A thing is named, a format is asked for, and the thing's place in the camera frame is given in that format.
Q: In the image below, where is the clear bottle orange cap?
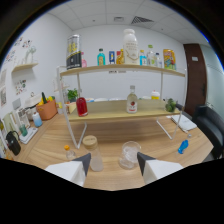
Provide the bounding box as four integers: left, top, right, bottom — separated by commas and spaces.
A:
63, 144, 77, 162

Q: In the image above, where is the glass jar cork lid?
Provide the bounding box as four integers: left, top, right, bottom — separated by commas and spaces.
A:
82, 134, 105, 173

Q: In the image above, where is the small blue liquid bottle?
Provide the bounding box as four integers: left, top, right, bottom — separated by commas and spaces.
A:
177, 139, 190, 155

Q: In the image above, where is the large white milk bottle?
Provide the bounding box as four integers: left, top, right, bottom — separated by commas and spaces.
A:
122, 28, 140, 66

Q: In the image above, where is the white and blue cup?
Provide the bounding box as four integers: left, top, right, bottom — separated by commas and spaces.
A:
32, 111, 44, 128

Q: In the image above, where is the yellow cup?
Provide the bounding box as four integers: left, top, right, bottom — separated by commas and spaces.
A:
67, 101, 77, 115

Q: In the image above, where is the green cup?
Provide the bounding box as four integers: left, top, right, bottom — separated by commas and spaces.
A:
18, 123, 29, 137

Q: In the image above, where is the clear glass with ice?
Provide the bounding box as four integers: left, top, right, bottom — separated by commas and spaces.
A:
118, 140, 142, 170

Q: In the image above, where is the white notebook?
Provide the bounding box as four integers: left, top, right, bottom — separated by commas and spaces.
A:
170, 114, 198, 132

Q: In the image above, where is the white tray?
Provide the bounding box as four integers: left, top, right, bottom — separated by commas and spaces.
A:
18, 126, 40, 145

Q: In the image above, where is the red liquid glass bottle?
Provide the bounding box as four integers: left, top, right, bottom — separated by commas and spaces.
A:
75, 96, 89, 118

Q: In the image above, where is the black pitcher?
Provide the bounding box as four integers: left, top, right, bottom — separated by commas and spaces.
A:
5, 130, 22, 156

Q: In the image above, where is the jar of green limes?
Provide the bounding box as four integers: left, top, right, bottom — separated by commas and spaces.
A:
164, 97, 178, 113

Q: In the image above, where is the orange storage basket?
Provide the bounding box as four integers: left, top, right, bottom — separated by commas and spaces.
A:
35, 99, 59, 121

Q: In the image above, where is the black sofa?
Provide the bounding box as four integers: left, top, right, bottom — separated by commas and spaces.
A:
192, 104, 224, 159

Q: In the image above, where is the clear bottle red label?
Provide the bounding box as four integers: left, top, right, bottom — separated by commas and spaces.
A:
126, 84, 139, 114

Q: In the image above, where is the green potted plant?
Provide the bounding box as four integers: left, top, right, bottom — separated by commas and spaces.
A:
66, 87, 80, 103

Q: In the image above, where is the white cooker pot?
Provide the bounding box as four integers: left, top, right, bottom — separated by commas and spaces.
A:
24, 92, 43, 108

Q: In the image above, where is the brown door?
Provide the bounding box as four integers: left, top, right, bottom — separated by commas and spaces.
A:
182, 43, 208, 117

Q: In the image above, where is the pink liquid bottle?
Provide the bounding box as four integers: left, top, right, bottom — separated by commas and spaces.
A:
80, 51, 88, 68

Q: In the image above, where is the light blue label bottle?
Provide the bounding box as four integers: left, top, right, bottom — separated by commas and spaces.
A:
139, 49, 148, 66

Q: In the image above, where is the clear bottle green cap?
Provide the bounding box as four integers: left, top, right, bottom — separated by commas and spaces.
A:
146, 44, 156, 67

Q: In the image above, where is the teal liquid bottle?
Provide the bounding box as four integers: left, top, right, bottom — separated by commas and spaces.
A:
96, 48, 107, 67

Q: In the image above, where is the amber yellow bottle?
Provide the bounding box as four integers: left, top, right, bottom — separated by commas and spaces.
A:
115, 48, 125, 65

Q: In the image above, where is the tall black yellow can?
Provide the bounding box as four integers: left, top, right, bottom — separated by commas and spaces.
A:
65, 34, 83, 71

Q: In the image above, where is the small blue carton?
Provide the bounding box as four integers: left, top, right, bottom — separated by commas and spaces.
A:
108, 50, 116, 65

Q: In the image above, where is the white plant ornament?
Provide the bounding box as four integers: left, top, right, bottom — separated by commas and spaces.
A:
23, 45, 37, 65

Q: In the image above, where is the ceiling air vent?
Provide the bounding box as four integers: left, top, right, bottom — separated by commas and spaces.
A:
130, 15, 155, 25

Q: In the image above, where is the two-tier wooden white-frame rack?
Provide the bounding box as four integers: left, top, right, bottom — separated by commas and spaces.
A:
55, 63, 189, 150

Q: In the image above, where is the wooden wall shelf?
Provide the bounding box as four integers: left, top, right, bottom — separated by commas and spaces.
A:
11, 62, 39, 73

